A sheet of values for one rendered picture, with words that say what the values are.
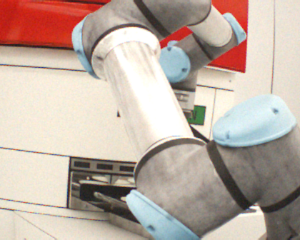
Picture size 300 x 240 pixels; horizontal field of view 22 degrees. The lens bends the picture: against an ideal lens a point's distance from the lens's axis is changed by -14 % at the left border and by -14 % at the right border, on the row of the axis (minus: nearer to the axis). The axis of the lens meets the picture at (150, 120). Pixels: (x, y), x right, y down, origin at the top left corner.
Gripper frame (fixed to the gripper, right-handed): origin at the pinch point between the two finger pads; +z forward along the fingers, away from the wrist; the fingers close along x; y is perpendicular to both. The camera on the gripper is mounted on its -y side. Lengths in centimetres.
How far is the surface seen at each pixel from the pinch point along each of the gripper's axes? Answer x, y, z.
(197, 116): -18.7, -6.2, -18.4
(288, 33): -229, -93, -64
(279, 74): -226, -87, -38
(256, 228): 49, -10, -2
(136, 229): 4.9, 7.7, 8.0
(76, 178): -3.3, 22.3, -1.4
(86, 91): -4.7, 22.1, -21.5
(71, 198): -2.9, 23.0, 3.9
